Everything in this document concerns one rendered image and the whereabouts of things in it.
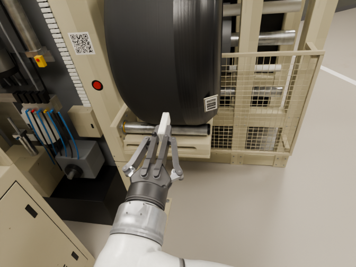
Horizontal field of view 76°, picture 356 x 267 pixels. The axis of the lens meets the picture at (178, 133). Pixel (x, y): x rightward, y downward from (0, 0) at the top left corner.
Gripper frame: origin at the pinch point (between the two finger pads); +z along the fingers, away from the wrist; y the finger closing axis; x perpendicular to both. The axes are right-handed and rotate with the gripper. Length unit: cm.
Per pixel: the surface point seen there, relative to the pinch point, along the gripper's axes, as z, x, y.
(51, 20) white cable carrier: 34, -13, 43
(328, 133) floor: 114, 130, -107
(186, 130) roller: 20.6, 24.6, -0.5
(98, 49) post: 32.1, -3.2, 28.9
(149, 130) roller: 20.4, 25.0, 14.3
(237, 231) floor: 16, 116, -25
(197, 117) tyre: 13.4, 10.2, -6.2
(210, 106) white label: 13.3, 5.5, -10.1
